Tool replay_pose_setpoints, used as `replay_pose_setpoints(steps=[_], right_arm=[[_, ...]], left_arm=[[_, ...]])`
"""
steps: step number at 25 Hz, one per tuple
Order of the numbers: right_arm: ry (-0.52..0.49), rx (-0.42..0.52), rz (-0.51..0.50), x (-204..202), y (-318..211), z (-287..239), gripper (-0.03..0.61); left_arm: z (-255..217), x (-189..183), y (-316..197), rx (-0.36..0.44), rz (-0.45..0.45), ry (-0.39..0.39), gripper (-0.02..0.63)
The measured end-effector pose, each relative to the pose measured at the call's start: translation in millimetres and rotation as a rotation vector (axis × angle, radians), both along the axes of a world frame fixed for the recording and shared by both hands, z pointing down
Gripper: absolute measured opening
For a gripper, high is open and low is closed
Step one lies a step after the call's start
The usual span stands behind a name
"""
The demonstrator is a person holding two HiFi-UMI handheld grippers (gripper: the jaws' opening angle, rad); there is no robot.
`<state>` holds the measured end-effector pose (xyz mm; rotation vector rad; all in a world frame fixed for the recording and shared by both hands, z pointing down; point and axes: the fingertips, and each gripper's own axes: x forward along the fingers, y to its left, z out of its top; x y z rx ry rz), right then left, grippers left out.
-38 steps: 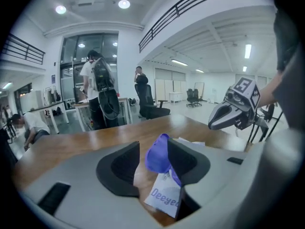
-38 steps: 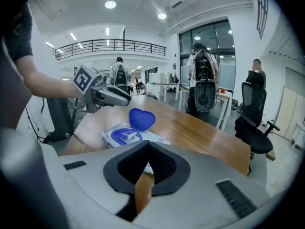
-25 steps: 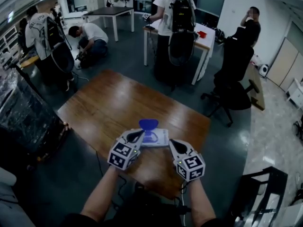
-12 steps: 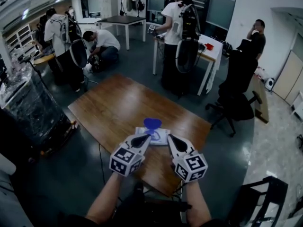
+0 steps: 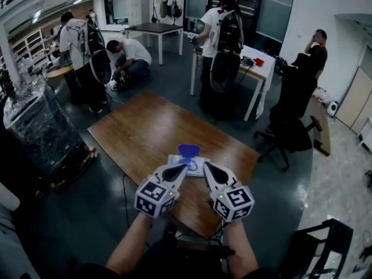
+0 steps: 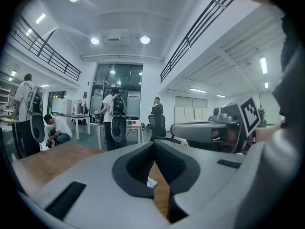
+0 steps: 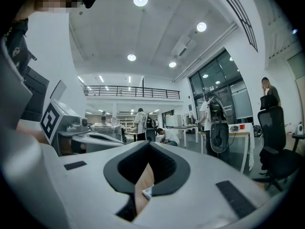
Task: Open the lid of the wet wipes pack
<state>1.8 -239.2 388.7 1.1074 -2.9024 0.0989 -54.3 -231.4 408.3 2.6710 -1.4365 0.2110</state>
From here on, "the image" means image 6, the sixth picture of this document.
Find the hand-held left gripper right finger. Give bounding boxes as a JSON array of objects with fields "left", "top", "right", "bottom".
[{"left": 154, "top": 139, "right": 248, "bottom": 229}]

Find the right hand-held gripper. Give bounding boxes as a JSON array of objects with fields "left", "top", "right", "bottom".
[{"left": 170, "top": 96, "right": 262, "bottom": 154}]

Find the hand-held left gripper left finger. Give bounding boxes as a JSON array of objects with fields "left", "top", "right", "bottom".
[{"left": 19, "top": 139, "right": 172, "bottom": 229}]

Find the person's right forearm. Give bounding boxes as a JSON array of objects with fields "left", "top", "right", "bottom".
[{"left": 238, "top": 122, "right": 303, "bottom": 229}]

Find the black office chair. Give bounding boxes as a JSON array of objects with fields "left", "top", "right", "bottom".
[{"left": 147, "top": 114, "right": 182, "bottom": 145}]

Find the brown wooden table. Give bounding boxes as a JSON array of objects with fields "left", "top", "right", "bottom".
[{"left": 11, "top": 141, "right": 171, "bottom": 220}]

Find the white-legged work table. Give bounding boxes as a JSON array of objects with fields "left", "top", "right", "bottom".
[{"left": 96, "top": 122, "right": 145, "bottom": 150}]

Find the black backpack rig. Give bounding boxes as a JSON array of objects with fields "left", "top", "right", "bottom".
[
  {"left": 110, "top": 93, "right": 128, "bottom": 143},
  {"left": 27, "top": 86, "right": 46, "bottom": 143}
]

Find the white-legged dark-top table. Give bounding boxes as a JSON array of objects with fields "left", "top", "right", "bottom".
[{"left": 56, "top": 113, "right": 91, "bottom": 141}]

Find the black balcony railing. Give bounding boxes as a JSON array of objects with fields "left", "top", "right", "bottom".
[
  {"left": 9, "top": 14, "right": 82, "bottom": 82},
  {"left": 160, "top": 0, "right": 235, "bottom": 83}
]

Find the clothes rack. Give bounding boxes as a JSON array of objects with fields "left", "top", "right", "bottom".
[{"left": 72, "top": 99, "right": 90, "bottom": 116}]

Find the glass entrance door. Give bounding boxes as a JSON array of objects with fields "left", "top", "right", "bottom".
[{"left": 91, "top": 63, "right": 143, "bottom": 128}]

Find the person's head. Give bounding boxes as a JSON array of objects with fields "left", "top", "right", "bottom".
[{"left": 245, "top": 0, "right": 305, "bottom": 126}]

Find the ceiling air vent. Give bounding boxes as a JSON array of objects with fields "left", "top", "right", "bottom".
[{"left": 107, "top": 31, "right": 131, "bottom": 42}]

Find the white shelf unit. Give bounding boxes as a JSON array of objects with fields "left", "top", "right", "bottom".
[{"left": 0, "top": 86, "right": 15, "bottom": 115}]

